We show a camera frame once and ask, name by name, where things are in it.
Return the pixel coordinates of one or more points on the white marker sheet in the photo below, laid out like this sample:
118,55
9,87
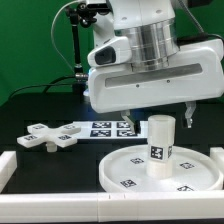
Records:
110,130

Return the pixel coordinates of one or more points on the white round table top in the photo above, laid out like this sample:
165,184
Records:
125,170

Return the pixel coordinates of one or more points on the black camera stand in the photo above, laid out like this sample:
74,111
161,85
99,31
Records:
85,17

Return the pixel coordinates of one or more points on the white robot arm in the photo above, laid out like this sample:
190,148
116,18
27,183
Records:
139,62

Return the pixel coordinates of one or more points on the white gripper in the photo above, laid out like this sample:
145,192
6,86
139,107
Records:
194,73

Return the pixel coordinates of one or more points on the white frame rail fixture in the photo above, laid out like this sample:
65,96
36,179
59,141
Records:
108,206

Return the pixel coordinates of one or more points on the white cross-shaped table base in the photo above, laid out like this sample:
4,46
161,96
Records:
62,136

